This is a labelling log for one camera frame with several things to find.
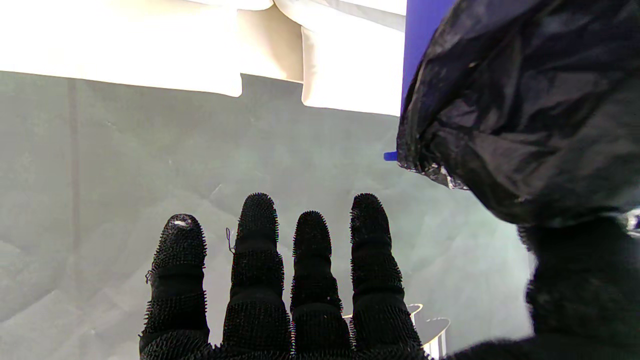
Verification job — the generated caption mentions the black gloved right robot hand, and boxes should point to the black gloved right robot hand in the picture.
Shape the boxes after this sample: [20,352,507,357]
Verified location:
[139,192,640,360]

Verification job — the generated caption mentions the blue plastic recycling bin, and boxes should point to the blue plastic recycling bin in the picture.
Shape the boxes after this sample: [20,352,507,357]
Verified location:
[383,0,456,162]

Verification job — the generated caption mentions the black plastic garbage bag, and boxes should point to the black plastic garbage bag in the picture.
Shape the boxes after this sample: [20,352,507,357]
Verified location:
[396,0,640,228]

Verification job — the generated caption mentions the white round side table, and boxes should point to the white round side table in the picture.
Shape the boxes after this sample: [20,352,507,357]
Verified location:
[345,302,452,360]

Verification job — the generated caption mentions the white sofa back cushion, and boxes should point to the white sofa back cushion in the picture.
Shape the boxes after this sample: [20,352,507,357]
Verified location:
[301,25,407,117]

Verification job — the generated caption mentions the beige sofa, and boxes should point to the beige sofa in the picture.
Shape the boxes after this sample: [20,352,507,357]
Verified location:
[0,0,304,98]

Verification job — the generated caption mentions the long white sofa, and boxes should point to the long white sofa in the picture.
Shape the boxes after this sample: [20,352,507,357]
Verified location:
[272,0,407,32]

